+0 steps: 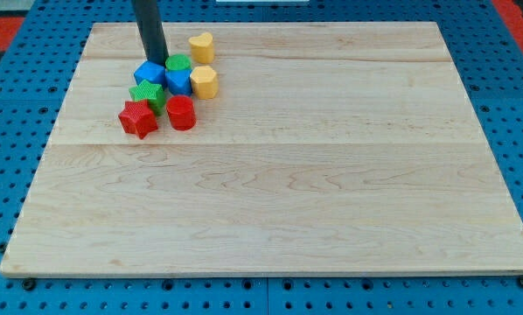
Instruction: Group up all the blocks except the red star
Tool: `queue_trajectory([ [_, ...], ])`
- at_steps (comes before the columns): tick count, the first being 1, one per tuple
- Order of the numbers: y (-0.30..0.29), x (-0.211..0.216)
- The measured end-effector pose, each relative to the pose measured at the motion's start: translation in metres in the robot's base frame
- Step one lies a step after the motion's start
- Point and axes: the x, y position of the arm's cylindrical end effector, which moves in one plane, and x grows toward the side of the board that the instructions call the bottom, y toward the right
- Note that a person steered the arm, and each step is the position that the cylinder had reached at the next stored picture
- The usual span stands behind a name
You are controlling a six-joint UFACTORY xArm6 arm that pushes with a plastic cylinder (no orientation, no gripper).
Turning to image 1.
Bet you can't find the yellow heart block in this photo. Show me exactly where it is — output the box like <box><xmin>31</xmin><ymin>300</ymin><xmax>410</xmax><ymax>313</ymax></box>
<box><xmin>188</xmin><ymin>32</ymin><xmax>215</xmax><ymax>64</ymax></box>

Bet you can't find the light wooden board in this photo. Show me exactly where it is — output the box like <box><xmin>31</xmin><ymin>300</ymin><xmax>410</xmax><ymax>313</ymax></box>
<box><xmin>0</xmin><ymin>22</ymin><xmax>523</xmax><ymax>278</ymax></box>

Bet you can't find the red star block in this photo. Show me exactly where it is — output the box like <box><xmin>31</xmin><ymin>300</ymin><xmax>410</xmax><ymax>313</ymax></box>
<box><xmin>118</xmin><ymin>100</ymin><xmax>158</xmax><ymax>139</ymax></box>

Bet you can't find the red cylinder block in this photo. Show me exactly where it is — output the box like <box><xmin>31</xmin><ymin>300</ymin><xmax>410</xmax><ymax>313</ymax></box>
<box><xmin>166</xmin><ymin>94</ymin><xmax>197</xmax><ymax>130</ymax></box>

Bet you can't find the yellow hexagon block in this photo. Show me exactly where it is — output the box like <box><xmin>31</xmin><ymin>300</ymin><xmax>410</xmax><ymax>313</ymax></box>
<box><xmin>190</xmin><ymin>66</ymin><xmax>219</xmax><ymax>100</ymax></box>

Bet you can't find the green cylinder block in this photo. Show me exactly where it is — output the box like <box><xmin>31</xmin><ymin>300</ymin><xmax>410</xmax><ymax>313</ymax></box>
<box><xmin>165</xmin><ymin>54</ymin><xmax>192</xmax><ymax>71</ymax></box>

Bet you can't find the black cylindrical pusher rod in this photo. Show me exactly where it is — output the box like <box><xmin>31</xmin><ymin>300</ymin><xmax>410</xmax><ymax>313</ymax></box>
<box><xmin>131</xmin><ymin>0</ymin><xmax>169</xmax><ymax>67</ymax></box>

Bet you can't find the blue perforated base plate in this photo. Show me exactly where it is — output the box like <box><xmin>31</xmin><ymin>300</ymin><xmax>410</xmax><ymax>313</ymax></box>
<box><xmin>0</xmin><ymin>0</ymin><xmax>523</xmax><ymax>314</ymax></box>

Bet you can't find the blue pentagon block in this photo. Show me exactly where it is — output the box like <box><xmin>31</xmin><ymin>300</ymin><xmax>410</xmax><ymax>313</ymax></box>
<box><xmin>165</xmin><ymin>69</ymin><xmax>192</xmax><ymax>96</ymax></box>

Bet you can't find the black rubber foot left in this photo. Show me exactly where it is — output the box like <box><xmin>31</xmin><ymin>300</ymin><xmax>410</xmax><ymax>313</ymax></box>
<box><xmin>21</xmin><ymin>278</ymin><xmax>37</xmax><ymax>291</ymax></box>

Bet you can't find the green star block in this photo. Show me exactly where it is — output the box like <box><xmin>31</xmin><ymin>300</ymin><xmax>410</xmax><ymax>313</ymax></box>
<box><xmin>129</xmin><ymin>80</ymin><xmax>166</xmax><ymax>116</ymax></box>

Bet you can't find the blue cube block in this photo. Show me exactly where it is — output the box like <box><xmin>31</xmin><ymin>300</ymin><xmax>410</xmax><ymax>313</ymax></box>
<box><xmin>134</xmin><ymin>60</ymin><xmax>167</xmax><ymax>88</ymax></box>

